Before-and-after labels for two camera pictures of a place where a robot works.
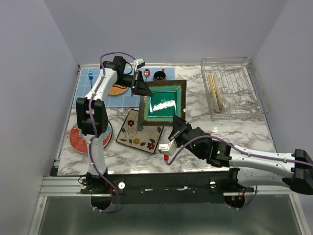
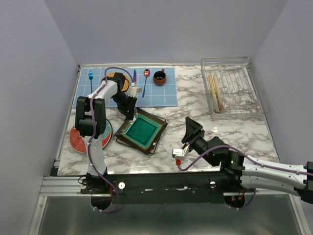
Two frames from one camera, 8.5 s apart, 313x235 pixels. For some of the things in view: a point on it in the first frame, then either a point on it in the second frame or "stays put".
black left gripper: x=139 y=87 → x=129 y=108
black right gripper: x=180 y=125 → x=192 y=127
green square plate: x=168 y=99 → x=143 y=132
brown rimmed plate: x=218 y=90 stays put
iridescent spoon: x=146 y=73 stays put
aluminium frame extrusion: x=60 y=186 stays put
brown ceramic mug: x=160 y=76 stays put
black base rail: x=164 y=188 stays put
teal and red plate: x=79 y=142 stays put
